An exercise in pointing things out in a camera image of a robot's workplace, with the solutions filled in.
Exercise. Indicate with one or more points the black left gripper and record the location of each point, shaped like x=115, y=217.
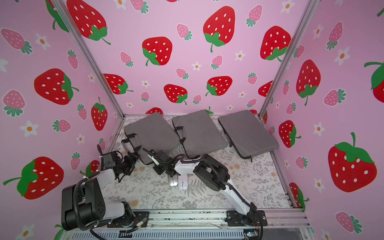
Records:
x=131, y=162

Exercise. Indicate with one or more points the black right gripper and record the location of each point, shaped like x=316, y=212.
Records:
x=152, y=154

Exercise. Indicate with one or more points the white computer mouse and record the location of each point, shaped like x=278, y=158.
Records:
x=183, y=182

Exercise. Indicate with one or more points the grey laptop bag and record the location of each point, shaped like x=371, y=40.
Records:
x=151, y=133
x=198, y=134
x=247, y=134

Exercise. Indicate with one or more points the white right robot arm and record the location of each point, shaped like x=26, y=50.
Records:
x=212, y=173

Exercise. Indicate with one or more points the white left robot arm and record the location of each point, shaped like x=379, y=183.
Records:
x=83, y=205

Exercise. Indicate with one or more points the silver computer mouse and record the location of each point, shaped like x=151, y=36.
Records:
x=173, y=180

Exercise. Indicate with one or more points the floral patterned table mat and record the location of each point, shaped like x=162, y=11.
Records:
x=256, y=179

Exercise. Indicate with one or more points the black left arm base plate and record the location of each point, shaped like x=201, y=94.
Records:
x=138, y=219

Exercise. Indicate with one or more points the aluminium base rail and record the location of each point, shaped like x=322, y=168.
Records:
x=208, y=224

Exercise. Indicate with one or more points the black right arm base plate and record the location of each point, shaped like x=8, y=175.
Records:
x=240, y=217

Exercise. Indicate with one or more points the aluminium frame post left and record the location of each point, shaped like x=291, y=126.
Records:
x=78, y=38

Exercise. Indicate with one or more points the aluminium frame post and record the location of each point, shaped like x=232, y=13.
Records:
x=78, y=38
x=297, y=36

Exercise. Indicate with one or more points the aluminium frame post right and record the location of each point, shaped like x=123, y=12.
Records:
x=297, y=36

